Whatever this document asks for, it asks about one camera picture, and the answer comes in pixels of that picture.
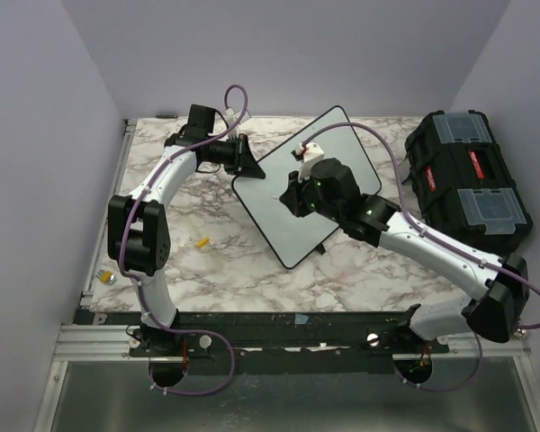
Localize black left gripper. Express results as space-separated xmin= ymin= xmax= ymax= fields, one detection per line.
xmin=206 ymin=133 xmax=266 ymax=178

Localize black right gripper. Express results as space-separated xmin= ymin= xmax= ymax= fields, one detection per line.
xmin=281 ymin=166 xmax=343 ymax=224

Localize white tablet whiteboard black frame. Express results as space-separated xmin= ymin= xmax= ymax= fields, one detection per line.
xmin=231 ymin=105 xmax=382 ymax=269

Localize yellow marker cap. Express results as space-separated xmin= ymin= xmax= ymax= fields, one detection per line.
xmin=196 ymin=238 xmax=210 ymax=248

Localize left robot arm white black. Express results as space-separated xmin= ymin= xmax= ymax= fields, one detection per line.
xmin=107 ymin=104 xmax=266 ymax=356

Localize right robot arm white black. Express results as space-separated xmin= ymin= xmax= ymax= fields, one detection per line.
xmin=279 ymin=158 xmax=529 ymax=353

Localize black toolbox clear lids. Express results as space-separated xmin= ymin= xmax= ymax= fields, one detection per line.
xmin=403 ymin=110 xmax=533 ymax=256

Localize small yellow grey block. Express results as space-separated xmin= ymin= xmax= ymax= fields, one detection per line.
xmin=95 ymin=269 xmax=116 ymax=285

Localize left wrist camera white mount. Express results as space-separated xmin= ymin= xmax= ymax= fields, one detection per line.
xmin=223 ymin=107 xmax=251 ymax=140

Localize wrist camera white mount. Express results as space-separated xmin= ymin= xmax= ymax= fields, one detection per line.
xmin=223 ymin=107 xmax=251 ymax=140
xmin=291 ymin=141 xmax=325 ymax=183

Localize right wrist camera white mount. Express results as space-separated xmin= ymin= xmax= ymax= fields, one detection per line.
xmin=291 ymin=141 xmax=325 ymax=183

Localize black mounting rail base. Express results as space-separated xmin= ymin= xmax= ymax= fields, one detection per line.
xmin=94 ymin=312 xmax=454 ymax=384

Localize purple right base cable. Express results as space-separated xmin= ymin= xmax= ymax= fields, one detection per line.
xmin=393 ymin=335 xmax=485 ymax=393

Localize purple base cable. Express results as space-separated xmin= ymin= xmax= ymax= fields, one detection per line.
xmin=393 ymin=335 xmax=485 ymax=393
xmin=148 ymin=328 xmax=238 ymax=399

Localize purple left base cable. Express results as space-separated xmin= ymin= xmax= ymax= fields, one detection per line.
xmin=148 ymin=328 xmax=238 ymax=399

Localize aluminium frame extrusion left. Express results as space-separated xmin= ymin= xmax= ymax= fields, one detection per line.
xmin=35 ymin=118 xmax=145 ymax=432

